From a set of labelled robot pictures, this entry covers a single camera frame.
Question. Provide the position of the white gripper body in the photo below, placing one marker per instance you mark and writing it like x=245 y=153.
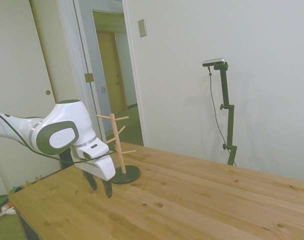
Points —
x=101 y=167

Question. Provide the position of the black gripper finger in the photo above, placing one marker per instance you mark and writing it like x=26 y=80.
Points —
x=91 y=181
x=108 y=190

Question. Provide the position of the wooden mug tree black base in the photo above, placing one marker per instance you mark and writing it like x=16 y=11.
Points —
x=125 y=176

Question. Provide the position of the low wooden floor rack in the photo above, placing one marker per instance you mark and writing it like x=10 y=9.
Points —
x=29 y=183

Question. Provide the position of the white floor object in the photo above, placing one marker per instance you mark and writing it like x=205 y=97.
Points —
x=10 y=211

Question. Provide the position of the brass door hinge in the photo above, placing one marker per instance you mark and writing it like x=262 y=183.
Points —
x=89 y=77

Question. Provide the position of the wooden hallway door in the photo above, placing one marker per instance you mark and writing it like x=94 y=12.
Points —
x=111 y=75

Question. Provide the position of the white open door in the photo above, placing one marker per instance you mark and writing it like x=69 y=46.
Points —
x=59 y=50

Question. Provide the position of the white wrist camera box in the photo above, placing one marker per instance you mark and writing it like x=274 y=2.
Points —
x=94 y=149

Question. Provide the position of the white door frame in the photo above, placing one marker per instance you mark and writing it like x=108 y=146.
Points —
x=134 y=75

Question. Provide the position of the black articulated camera stand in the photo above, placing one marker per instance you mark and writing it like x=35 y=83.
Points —
x=229 y=120

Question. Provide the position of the grey wall switch plate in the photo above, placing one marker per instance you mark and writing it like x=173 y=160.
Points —
x=142 y=28

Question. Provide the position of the grey camera on stand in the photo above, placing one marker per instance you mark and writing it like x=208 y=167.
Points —
x=214 y=62

